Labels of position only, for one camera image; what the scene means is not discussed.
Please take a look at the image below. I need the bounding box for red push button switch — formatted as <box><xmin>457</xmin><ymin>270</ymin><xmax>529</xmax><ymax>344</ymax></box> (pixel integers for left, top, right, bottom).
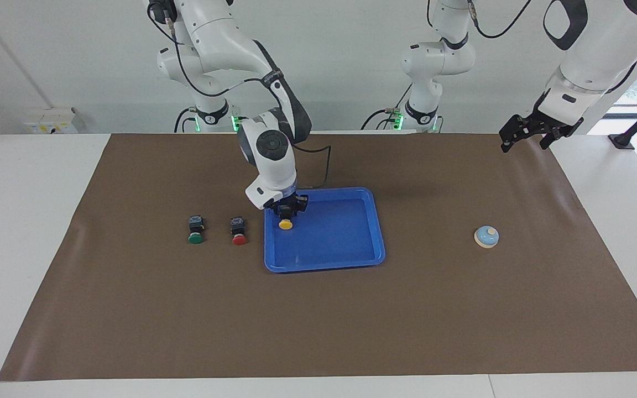
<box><xmin>230</xmin><ymin>216</ymin><xmax>249</xmax><ymax>246</ymax></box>

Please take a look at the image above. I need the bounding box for green push button switch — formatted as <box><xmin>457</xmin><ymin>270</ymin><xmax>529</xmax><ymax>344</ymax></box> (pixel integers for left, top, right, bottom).
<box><xmin>187</xmin><ymin>215</ymin><xmax>206</xmax><ymax>245</ymax></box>

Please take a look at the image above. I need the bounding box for blue plastic tray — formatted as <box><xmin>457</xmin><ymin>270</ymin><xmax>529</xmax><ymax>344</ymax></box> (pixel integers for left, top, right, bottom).
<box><xmin>263</xmin><ymin>186</ymin><xmax>387</xmax><ymax>274</ymax></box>

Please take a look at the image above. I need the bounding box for light blue call bell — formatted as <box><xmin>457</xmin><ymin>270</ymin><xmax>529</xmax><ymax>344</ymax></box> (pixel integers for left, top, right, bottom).
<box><xmin>473</xmin><ymin>225</ymin><xmax>500</xmax><ymax>249</ymax></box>

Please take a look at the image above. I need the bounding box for brown table mat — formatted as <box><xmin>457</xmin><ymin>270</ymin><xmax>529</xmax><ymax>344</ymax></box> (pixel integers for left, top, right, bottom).
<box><xmin>0</xmin><ymin>132</ymin><xmax>637</xmax><ymax>382</ymax></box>

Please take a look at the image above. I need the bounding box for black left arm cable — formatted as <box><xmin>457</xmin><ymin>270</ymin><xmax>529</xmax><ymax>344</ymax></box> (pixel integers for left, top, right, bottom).
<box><xmin>464</xmin><ymin>0</ymin><xmax>535</xmax><ymax>40</ymax></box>

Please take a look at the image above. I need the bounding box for black left base cable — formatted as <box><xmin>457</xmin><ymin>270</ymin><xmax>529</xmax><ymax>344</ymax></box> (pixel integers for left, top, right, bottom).
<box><xmin>360</xmin><ymin>83</ymin><xmax>409</xmax><ymax>132</ymax></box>

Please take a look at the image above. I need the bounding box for white wall outlet box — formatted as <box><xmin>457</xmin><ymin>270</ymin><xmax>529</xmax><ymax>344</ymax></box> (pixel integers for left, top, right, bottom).
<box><xmin>23</xmin><ymin>108</ymin><xmax>79</xmax><ymax>135</ymax></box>

